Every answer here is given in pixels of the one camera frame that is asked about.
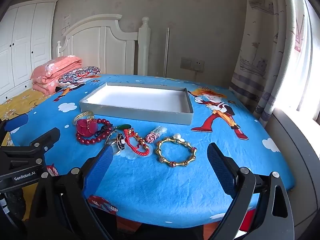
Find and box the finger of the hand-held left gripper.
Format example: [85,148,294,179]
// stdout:
[0,114,29,143]
[29,127,61,153]

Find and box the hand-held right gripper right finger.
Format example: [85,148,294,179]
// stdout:
[207,142,295,240]

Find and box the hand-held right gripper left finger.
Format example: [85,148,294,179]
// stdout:
[30,144,114,240]

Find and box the red bead bracelet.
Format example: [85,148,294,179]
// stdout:
[76,118,114,146]

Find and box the red petal flower ornament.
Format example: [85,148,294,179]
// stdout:
[76,119,100,137]

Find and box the red braided cord bracelet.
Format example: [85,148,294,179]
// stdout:
[123,128,150,157]

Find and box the gold stretch band bracelet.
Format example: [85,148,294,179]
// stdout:
[73,111,95,125]

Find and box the pink knotted cord ornament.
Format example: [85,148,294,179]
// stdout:
[146,133,160,144]

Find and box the gold bamboo link bracelet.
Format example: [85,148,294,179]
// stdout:
[155,136,198,167]

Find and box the grey shallow cardboard tray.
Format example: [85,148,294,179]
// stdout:
[79,82,194,126]

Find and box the person's left hand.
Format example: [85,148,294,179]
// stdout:
[5,187,27,221]

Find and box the yellow floral bedsheet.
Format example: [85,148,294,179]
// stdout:
[0,87,57,145]

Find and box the blue cartoon printed blanket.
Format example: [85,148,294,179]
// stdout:
[11,74,294,229]

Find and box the pink folded quilt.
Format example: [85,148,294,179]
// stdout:
[30,56,83,96]

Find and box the patterned folded cloth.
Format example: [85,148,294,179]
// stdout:
[58,67,101,85]

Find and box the white wardrobe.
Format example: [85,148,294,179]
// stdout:
[0,0,59,104]

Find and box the white wooden headboard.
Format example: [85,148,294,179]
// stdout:
[57,14,152,76]

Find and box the ship print curtain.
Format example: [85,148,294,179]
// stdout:
[229,0,320,123]

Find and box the metal pole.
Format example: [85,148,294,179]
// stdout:
[164,27,171,77]

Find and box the beige wall socket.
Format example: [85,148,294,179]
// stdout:
[191,59,205,71]

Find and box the beige wall switch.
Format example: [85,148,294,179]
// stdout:
[180,57,192,70]

